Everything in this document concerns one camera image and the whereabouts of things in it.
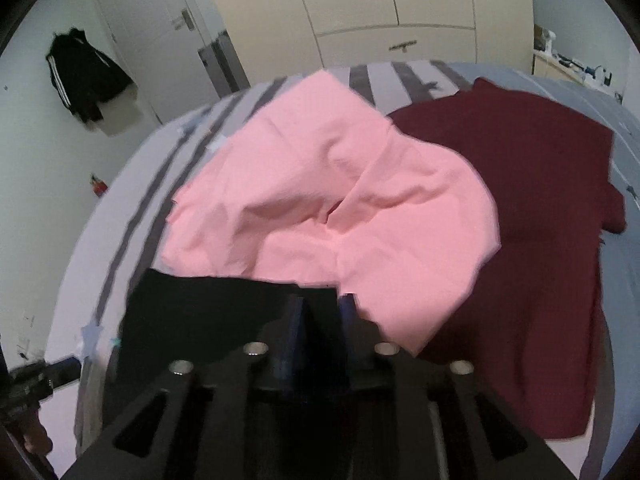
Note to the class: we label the upright silver suitcase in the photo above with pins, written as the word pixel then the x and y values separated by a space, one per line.
pixel 225 65

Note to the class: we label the maroon shirt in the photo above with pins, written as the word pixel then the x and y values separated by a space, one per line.
pixel 540 210

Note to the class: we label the pink shirt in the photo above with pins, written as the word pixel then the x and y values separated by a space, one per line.
pixel 325 185

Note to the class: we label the white door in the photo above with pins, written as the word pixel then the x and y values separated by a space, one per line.
pixel 145 20

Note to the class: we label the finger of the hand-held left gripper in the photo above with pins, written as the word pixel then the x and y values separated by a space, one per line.
pixel 65 371

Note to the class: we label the person's left hand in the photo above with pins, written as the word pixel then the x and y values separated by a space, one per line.
pixel 37 432

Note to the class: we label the black striped jacket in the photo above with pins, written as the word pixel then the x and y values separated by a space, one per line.
pixel 82 80

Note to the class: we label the bed with striped star sheet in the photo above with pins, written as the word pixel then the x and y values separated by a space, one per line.
pixel 110 220

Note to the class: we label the cream wardrobe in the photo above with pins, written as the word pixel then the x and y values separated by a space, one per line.
pixel 375 5

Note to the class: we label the black printed t-shirt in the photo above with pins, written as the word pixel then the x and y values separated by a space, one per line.
pixel 200 310

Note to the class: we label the white nightstand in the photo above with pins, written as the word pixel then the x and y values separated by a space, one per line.
pixel 555 67

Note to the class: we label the small white fan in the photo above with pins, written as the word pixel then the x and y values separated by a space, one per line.
pixel 549 42

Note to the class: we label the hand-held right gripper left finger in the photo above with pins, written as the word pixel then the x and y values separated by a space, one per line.
pixel 295 350

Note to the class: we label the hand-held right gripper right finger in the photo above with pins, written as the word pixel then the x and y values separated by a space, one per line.
pixel 348 340

